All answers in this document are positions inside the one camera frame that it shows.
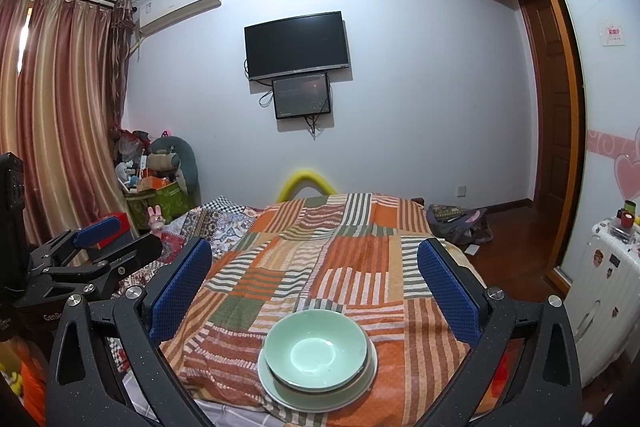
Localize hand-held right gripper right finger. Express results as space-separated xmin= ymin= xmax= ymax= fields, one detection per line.
xmin=416 ymin=237 xmax=583 ymax=427

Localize clear plastic box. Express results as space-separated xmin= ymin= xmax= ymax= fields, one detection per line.
xmin=610 ymin=222 xmax=640 ymax=241

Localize white suitcase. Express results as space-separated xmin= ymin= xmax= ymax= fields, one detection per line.
xmin=565 ymin=217 xmax=640 ymax=390

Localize pink heart sticker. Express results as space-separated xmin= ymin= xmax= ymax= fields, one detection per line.
xmin=614 ymin=152 xmax=640 ymax=202

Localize white air conditioner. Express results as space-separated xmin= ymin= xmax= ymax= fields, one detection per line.
xmin=132 ymin=0 xmax=222 ymax=38

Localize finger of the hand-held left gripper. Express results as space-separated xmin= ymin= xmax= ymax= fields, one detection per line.
xmin=92 ymin=234 xmax=164 ymax=297
xmin=70 ymin=216 xmax=126 ymax=253

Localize brown wooden door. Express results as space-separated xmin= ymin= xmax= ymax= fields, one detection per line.
xmin=517 ymin=0 xmax=576 ymax=212

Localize large black wall television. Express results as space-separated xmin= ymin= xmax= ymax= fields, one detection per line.
xmin=244 ymin=11 xmax=349 ymax=82

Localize green storage box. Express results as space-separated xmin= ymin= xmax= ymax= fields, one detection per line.
xmin=125 ymin=179 xmax=193 ymax=228

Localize white sliding wardrobe door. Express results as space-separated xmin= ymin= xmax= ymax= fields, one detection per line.
xmin=530 ymin=0 xmax=640 ymax=288

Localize striped patchwork blanket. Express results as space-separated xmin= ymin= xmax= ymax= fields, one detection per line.
xmin=160 ymin=192 xmax=483 ymax=413

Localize dark bag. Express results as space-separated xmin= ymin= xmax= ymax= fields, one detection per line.
xmin=427 ymin=203 xmax=493 ymax=245

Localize yellow foam noodle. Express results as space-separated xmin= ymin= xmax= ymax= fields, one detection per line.
xmin=276 ymin=167 xmax=337 ymax=202

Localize small black wall monitor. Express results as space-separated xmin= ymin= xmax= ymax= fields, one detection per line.
xmin=272 ymin=73 xmax=332 ymax=120

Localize patterned quilt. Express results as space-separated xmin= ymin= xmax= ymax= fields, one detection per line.
xmin=115 ymin=196 xmax=263 ymax=288

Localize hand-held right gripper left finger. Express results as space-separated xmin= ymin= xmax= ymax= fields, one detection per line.
xmin=46 ymin=237 xmax=213 ymax=427

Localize white plate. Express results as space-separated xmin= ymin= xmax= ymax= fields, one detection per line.
xmin=257 ymin=337 xmax=377 ymax=412

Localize striped curtain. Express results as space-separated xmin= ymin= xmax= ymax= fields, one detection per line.
xmin=0 ymin=0 xmax=133 ymax=248

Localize paper wall sign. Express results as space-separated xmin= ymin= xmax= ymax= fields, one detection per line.
xmin=600 ymin=23 xmax=626 ymax=48

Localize mint green plate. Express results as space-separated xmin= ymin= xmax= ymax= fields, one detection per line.
xmin=263 ymin=311 xmax=371 ymax=392

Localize wooden door frame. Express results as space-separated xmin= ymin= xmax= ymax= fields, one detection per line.
xmin=520 ymin=0 xmax=586 ymax=293

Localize pile of stuffed toys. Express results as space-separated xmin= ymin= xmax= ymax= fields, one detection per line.
xmin=112 ymin=127 xmax=153 ymax=192

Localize pink bunny toy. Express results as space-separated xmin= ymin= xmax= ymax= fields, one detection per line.
xmin=146 ymin=206 xmax=166 ymax=235

